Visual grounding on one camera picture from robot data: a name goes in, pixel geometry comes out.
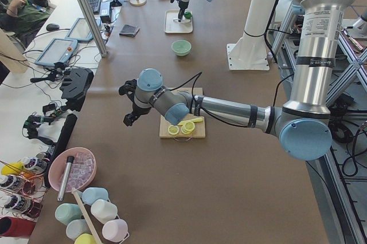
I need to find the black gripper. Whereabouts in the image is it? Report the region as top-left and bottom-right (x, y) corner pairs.
(178, 1), (188, 22)
(119, 79), (152, 126)

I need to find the light green bowl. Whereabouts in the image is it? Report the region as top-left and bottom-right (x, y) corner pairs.
(171, 40), (192, 57)

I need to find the pink ice bowl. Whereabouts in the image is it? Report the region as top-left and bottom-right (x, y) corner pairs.
(48, 147), (97, 192)

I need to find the metal tube in bowl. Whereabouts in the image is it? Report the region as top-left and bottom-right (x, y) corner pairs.
(57, 156), (75, 202)

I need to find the green lime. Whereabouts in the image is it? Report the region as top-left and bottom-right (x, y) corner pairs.
(184, 11), (192, 19)

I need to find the cream rabbit tray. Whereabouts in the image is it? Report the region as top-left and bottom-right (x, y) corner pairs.
(163, 10), (193, 34)

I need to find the grey folded cloth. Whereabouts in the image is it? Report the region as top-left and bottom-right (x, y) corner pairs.
(119, 24), (140, 37)

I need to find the lower lemon slice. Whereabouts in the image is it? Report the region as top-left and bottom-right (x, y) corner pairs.
(167, 125), (180, 136)

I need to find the lemon slice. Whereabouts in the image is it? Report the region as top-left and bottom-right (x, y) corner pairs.
(167, 125), (180, 136)
(181, 121), (196, 135)

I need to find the upper lemon slice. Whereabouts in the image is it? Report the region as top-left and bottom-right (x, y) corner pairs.
(181, 121), (196, 135)

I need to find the far teach pendant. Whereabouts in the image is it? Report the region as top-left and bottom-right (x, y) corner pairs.
(65, 18), (93, 43)

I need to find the teach pendant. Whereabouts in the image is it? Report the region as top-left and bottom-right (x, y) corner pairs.
(34, 38), (78, 67)
(65, 18), (93, 43)

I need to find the near teach pendant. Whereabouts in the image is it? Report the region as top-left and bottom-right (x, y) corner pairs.
(34, 38), (78, 67)

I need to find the wooden cutting board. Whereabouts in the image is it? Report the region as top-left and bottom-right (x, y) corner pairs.
(159, 87), (206, 140)

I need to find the computer mouse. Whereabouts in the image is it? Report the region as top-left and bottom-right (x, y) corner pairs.
(46, 23), (60, 32)

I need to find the light blue cup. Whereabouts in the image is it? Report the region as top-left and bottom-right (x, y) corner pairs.
(82, 187), (109, 206)

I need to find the wooden cup rack pole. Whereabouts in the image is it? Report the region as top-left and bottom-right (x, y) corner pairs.
(72, 188), (102, 244)

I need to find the white cup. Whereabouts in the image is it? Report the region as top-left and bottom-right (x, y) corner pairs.
(91, 199), (118, 224)

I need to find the seated person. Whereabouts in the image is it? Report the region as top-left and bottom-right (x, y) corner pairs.
(1, 0), (50, 47)

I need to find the mint green cup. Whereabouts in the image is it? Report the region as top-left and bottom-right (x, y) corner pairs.
(54, 203), (83, 226)

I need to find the pink cup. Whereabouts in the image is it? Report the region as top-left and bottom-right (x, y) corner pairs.
(102, 219), (130, 242)

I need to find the pale blue cup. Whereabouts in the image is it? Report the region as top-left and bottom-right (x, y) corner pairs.
(65, 219), (90, 241)

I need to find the yellow cup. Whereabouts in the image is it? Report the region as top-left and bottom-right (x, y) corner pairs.
(74, 233), (96, 244)

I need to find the white camera pole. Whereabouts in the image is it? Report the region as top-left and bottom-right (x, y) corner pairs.
(227, 0), (276, 70)

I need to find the aluminium frame post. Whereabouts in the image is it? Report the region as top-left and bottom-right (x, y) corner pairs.
(77, 0), (108, 57)

